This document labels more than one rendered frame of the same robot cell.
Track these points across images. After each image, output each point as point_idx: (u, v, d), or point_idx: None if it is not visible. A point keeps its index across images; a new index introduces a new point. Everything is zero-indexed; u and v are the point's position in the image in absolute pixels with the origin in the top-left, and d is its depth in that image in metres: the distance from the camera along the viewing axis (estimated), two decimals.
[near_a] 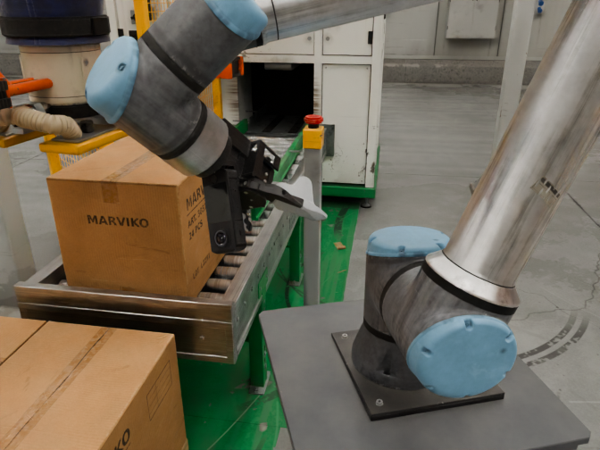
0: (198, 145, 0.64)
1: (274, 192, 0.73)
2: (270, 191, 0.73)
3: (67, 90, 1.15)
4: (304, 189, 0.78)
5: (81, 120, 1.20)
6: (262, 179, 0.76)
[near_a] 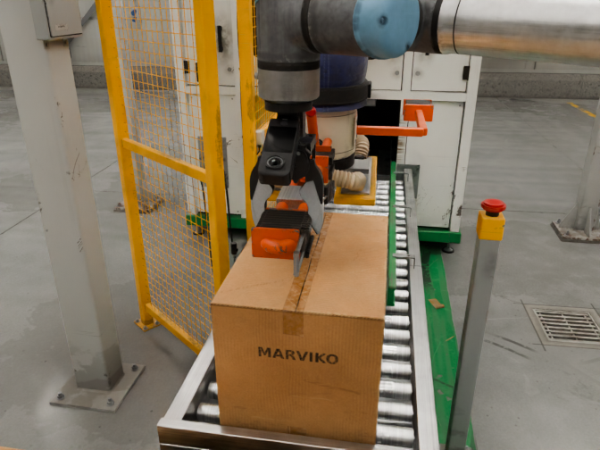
0: (309, 75, 0.73)
1: (320, 172, 0.79)
2: (318, 170, 0.78)
3: (341, 146, 1.31)
4: None
5: (343, 170, 1.36)
6: None
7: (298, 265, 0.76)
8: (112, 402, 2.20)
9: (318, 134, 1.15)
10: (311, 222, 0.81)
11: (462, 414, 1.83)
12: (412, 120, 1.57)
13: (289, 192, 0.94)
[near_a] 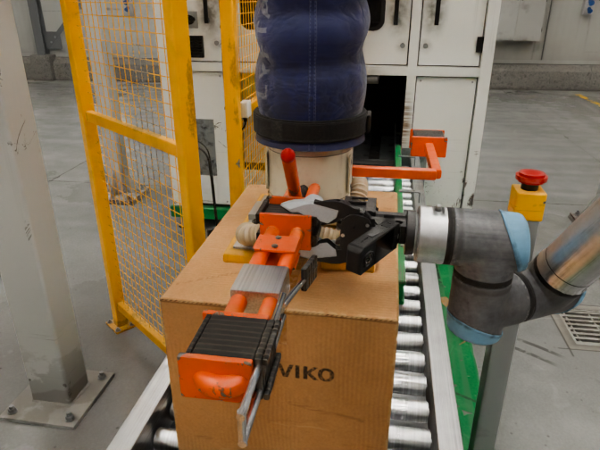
0: (437, 262, 0.81)
1: (343, 262, 0.84)
2: (346, 261, 0.84)
3: (332, 194, 1.02)
4: None
5: (335, 222, 1.07)
6: None
7: (248, 424, 0.47)
8: (70, 417, 1.88)
9: (299, 183, 0.87)
10: (274, 342, 0.52)
11: (487, 436, 1.51)
12: (420, 154, 1.29)
13: (251, 278, 0.65)
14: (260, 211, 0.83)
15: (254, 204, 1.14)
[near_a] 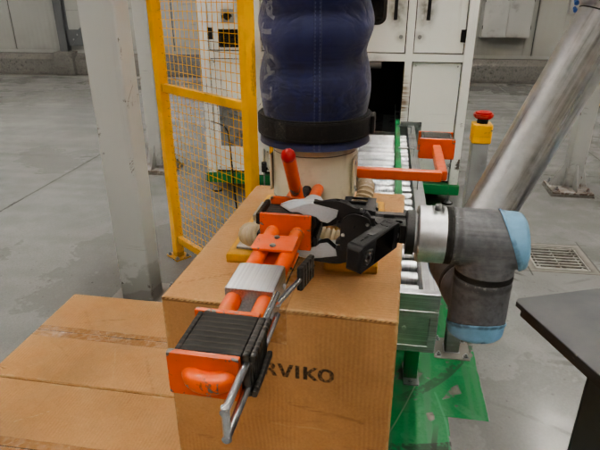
0: (437, 262, 0.81)
1: (343, 262, 0.84)
2: (346, 261, 0.84)
3: (336, 195, 1.02)
4: None
5: None
6: None
7: (233, 420, 0.47)
8: None
9: (300, 183, 0.87)
10: (263, 339, 0.52)
11: None
12: (428, 157, 1.28)
13: (246, 276, 0.66)
14: (261, 211, 0.84)
15: (260, 205, 1.15)
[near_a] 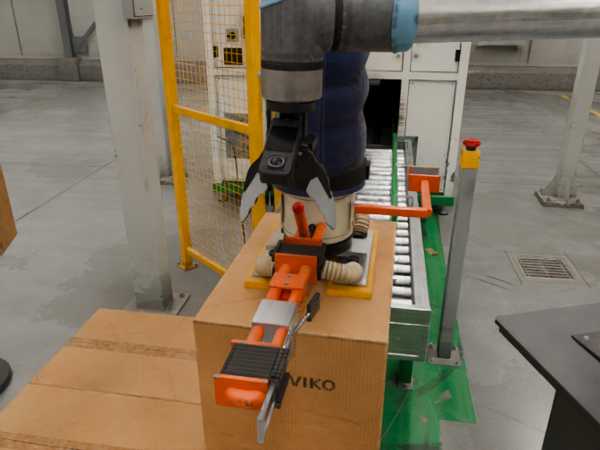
0: (312, 76, 0.73)
1: (321, 168, 0.78)
2: (320, 165, 0.78)
3: (337, 230, 1.21)
4: None
5: (339, 254, 1.26)
6: None
7: (264, 427, 0.66)
8: None
9: (307, 227, 1.05)
10: (284, 366, 0.71)
11: (450, 313, 2.34)
12: (417, 190, 1.47)
13: (267, 312, 0.84)
14: (275, 251, 1.02)
15: (270, 236, 1.33)
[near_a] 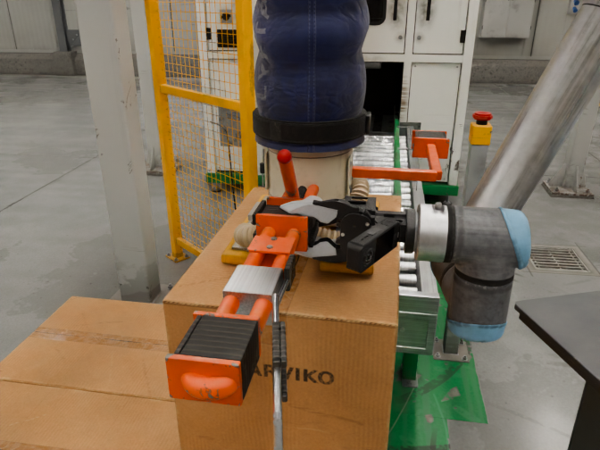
0: (438, 261, 0.81)
1: (343, 261, 0.84)
2: (345, 261, 0.84)
3: (331, 195, 1.02)
4: None
5: (334, 223, 1.07)
6: None
7: None
8: None
9: (296, 184, 0.86)
10: (286, 343, 0.52)
11: None
12: (422, 156, 1.29)
13: (244, 279, 0.65)
14: (257, 212, 0.83)
15: (254, 205, 1.14)
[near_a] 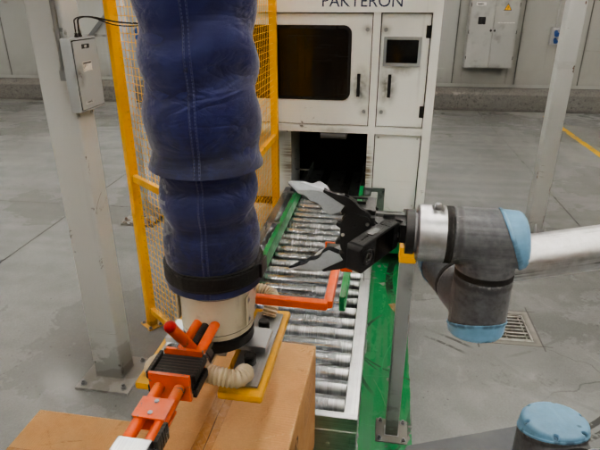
0: (438, 262, 0.81)
1: None
2: None
3: (231, 328, 1.19)
4: None
5: (238, 347, 1.24)
6: None
7: None
8: (125, 387, 2.76)
9: (187, 339, 1.03)
10: None
11: (395, 394, 2.39)
12: None
13: None
14: (151, 367, 1.00)
15: None
